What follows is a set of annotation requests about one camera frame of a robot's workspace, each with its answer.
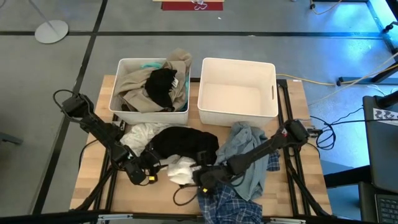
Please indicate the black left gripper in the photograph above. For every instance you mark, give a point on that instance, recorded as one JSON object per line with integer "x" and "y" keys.
{"x": 144, "y": 168}

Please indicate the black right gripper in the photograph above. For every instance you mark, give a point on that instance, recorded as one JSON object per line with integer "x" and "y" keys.
{"x": 211, "y": 175}

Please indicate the plain black garment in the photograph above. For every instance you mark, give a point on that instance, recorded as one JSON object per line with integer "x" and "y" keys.
{"x": 186, "y": 143}

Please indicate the light blue denim garment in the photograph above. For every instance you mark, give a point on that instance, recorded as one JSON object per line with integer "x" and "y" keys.
{"x": 245, "y": 140}

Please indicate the blue plaid shirt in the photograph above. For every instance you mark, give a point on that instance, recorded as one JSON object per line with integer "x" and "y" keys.
{"x": 227, "y": 207}

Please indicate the beige garment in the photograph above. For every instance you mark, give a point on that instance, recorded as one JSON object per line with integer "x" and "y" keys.
{"x": 133, "y": 90}

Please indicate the black garment with white label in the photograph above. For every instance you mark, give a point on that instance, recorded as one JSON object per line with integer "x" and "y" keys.
{"x": 160, "y": 88}

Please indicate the teal garment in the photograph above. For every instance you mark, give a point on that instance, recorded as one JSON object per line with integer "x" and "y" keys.
{"x": 152, "y": 65}

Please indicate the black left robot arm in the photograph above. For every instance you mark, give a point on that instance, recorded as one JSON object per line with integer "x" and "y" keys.
{"x": 99, "y": 130}

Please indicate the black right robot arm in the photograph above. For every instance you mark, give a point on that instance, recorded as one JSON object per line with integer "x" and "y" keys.
{"x": 267, "y": 144}

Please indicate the white perforated plastic basket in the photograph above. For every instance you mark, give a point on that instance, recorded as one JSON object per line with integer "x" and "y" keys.
{"x": 149, "y": 118}
{"x": 236, "y": 99}

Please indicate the grey floor object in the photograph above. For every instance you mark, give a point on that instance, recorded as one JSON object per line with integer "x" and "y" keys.
{"x": 11, "y": 138}

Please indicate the red floor mat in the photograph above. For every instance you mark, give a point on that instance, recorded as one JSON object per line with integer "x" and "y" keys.
{"x": 180, "y": 6}

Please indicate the grey round floor stand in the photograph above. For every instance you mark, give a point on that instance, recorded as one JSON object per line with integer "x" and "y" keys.
{"x": 51, "y": 31}

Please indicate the black stand foot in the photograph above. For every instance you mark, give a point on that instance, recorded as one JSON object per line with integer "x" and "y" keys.
{"x": 360, "y": 80}

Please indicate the black equipment cabinet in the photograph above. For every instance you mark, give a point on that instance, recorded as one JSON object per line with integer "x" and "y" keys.
{"x": 382, "y": 149}

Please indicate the fiducial marker sheet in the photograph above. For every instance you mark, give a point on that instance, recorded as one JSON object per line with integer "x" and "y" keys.
{"x": 385, "y": 115}

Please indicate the black keyboard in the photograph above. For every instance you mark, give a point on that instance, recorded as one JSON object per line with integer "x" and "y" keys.
{"x": 387, "y": 208}

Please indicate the black aluminium frame rail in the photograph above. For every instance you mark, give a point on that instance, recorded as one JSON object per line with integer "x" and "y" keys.
{"x": 102, "y": 186}
{"x": 295, "y": 180}

